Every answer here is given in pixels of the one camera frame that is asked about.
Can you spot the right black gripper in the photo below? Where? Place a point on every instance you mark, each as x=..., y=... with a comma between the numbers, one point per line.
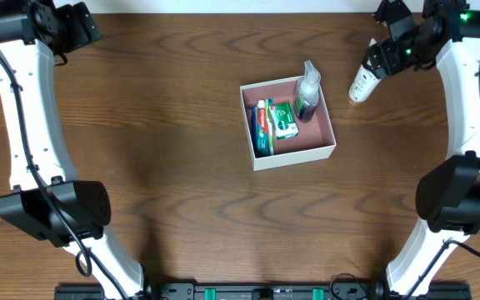
x=381, y=58

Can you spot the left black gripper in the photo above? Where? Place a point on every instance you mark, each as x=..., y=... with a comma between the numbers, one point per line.
x=83, y=21

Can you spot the white lotion tube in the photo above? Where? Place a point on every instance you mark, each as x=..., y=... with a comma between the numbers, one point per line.
x=364, y=83

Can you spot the clear pump sanitizer bottle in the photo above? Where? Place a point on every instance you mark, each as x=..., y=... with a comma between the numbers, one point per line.
x=307, y=93

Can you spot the white box pink interior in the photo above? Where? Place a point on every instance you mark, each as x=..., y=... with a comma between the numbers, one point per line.
x=315, y=140

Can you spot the green soap bar pack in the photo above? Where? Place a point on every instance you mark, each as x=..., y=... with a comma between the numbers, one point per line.
x=283, y=120

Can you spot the green white toothbrush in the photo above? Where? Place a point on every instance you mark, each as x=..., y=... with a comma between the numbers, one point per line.
x=268, y=104

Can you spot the blue disposable razor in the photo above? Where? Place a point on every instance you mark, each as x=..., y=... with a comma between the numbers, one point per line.
x=254, y=125

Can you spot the red green toothpaste tube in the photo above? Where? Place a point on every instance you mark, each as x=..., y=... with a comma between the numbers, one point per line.
x=262, y=130

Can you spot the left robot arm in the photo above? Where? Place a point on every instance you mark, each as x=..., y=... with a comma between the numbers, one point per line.
x=48, y=200

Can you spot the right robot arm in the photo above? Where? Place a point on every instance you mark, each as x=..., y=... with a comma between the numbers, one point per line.
x=447, y=198

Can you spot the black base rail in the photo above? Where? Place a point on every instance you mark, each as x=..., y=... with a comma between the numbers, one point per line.
x=339, y=290

